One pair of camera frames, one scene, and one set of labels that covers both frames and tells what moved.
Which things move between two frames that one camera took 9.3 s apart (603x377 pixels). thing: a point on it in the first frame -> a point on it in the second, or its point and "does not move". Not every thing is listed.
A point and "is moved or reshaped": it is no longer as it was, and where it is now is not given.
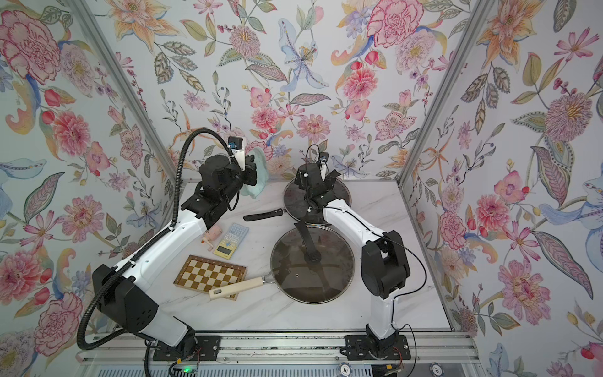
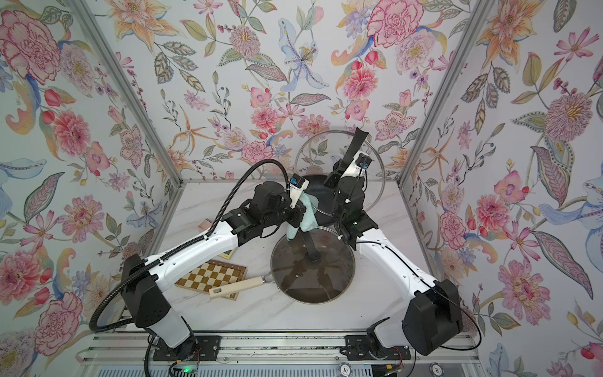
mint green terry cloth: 261,175 is moved or reshaped
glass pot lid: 312,264 does not move
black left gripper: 249,170 -> 298,211
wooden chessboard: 203,275 does not move
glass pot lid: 300,210 is moved or reshaped
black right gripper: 301,178 -> 338,181
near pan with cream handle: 312,265 does not move
